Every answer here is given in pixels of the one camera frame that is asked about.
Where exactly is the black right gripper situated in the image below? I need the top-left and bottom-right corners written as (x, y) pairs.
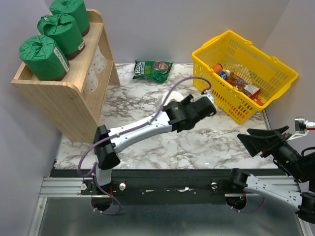
top-left (237, 124), bottom-right (311, 181)

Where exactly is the white dotted roll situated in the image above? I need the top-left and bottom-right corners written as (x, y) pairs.
top-left (83, 66), bottom-right (98, 93)
top-left (160, 91), bottom-right (184, 106)
top-left (91, 46), bottom-right (107, 74)

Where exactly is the green roll with picture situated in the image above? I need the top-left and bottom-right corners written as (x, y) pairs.
top-left (19, 35), bottom-right (69, 81)

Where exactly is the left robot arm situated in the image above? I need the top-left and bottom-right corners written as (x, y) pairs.
top-left (92, 90), bottom-right (217, 194)

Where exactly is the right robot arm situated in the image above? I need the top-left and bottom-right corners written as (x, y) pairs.
top-left (226, 121), bottom-right (315, 224)

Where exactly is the wooden shelf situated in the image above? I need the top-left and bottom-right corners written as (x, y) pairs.
top-left (11, 9), bottom-right (120, 143)

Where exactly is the blue label bottle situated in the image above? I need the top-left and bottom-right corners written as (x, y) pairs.
top-left (218, 69), bottom-right (231, 80)

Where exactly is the red white box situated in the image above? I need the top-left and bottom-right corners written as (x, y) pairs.
top-left (244, 84), bottom-right (261, 99)

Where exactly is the yellow plastic basket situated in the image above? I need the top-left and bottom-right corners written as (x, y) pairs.
top-left (191, 30), bottom-right (299, 124)

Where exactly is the green chips bag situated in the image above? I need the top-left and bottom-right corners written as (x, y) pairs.
top-left (132, 60), bottom-right (173, 84)

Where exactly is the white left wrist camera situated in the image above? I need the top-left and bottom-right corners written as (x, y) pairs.
top-left (201, 89), bottom-right (215, 104)

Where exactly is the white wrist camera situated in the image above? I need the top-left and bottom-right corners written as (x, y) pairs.
top-left (288, 117), bottom-right (315, 141)
top-left (201, 89), bottom-right (215, 104)

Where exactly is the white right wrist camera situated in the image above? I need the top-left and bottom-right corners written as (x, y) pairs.
top-left (288, 117), bottom-right (315, 141)

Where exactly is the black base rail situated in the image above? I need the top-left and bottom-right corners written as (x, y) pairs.
top-left (81, 168), bottom-right (247, 205)

